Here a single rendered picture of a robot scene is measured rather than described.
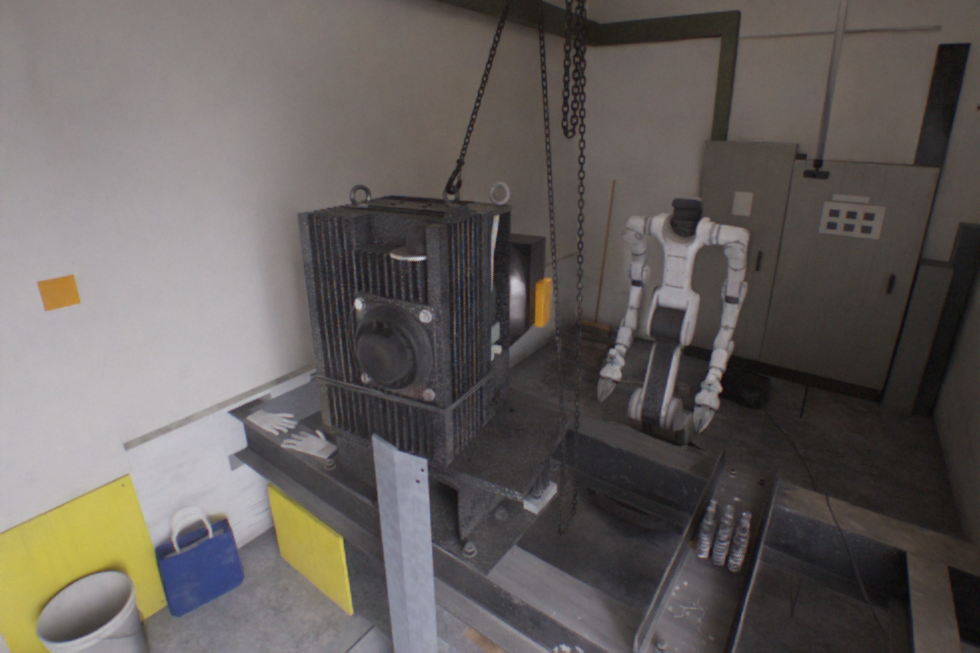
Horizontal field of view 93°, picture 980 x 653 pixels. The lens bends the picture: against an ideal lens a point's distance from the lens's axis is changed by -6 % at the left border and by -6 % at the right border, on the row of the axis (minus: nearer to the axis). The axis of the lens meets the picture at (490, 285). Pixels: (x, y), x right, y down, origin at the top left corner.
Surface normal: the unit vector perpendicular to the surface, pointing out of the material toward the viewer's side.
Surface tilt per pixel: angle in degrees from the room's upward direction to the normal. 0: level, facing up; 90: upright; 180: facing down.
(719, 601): 0
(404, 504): 90
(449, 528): 0
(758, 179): 90
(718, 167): 90
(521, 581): 0
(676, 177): 90
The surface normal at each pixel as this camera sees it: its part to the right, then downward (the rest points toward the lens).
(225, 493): 0.81, 0.18
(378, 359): -0.45, 0.27
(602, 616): 0.00, -0.95
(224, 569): 0.66, 0.21
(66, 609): 0.98, 0.01
